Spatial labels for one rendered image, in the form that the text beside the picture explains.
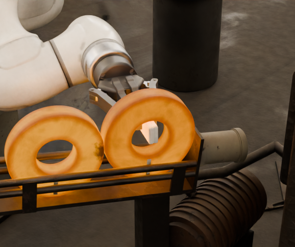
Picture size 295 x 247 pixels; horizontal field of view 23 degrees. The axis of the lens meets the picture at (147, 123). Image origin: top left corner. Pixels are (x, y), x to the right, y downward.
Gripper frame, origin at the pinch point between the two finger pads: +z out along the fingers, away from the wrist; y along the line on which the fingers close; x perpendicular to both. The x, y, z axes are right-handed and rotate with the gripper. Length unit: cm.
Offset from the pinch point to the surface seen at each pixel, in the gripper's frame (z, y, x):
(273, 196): -61, -60, -71
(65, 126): 2.0, 13.5, 3.5
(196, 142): 2.2, -7.8, -3.7
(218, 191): -5.0, -15.5, -20.1
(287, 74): -129, -100, -67
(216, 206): -1.6, -13.8, -20.7
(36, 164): 1.6, 18.6, -2.5
